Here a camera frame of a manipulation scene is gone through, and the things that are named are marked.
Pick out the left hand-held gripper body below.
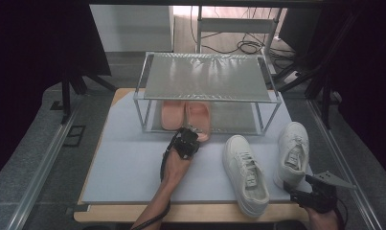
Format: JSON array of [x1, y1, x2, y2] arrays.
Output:
[[171, 127, 201, 160]]

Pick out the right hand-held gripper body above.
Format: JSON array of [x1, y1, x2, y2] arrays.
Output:
[[291, 171, 356, 215]]

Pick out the pink slipper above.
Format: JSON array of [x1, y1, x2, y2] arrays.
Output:
[[160, 100, 186, 131], [184, 101, 212, 143]]

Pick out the white leather sneaker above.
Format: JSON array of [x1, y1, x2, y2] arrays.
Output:
[[272, 121, 310, 191], [221, 134, 271, 219]]

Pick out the metal shoe rack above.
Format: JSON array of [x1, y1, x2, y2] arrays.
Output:
[[132, 51, 283, 136]]

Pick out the person's right hand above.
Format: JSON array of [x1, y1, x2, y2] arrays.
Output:
[[304, 205, 341, 230]]

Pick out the person's left hand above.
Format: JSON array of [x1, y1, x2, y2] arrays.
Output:
[[162, 148, 193, 186]]

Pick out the light grey table mat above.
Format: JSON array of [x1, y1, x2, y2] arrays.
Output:
[[80, 90, 313, 205]]

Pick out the wooden table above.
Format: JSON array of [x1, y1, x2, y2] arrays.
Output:
[[73, 87, 310, 223]]

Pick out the black tripod stand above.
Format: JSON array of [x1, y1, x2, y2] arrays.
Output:
[[60, 61, 118, 126], [273, 12, 364, 129]]

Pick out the dark curtain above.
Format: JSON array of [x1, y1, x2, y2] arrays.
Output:
[[0, 0, 112, 186], [321, 0, 386, 185]]

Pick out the white cabinet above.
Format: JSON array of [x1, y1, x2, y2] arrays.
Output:
[[89, 4, 175, 53]]

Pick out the black crossbar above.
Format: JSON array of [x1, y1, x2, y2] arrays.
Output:
[[84, 0, 345, 9]]

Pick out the black monitor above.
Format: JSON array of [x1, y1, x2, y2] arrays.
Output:
[[278, 7, 324, 49]]

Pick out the right hand-held gripper cable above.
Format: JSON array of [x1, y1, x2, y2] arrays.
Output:
[[334, 196, 349, 230]]

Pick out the hand-held gripper cable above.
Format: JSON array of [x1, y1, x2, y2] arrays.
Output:
[[131, 137, 177, 230], [334, 196, 349, 230]]

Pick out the left hand-held gripper cable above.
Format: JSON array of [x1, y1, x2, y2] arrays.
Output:
[[131, 137, 177, 230]]

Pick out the aluminium floor rail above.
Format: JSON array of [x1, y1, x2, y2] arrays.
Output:
[[7, 94, 86, 230], [307, 99, 384, 230]]

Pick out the black floor cables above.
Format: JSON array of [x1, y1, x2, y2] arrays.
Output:
[[190, 6, 298, 61]]

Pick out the white metal frame stand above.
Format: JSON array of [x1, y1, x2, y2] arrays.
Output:
[[195, 5, 283, 75]]

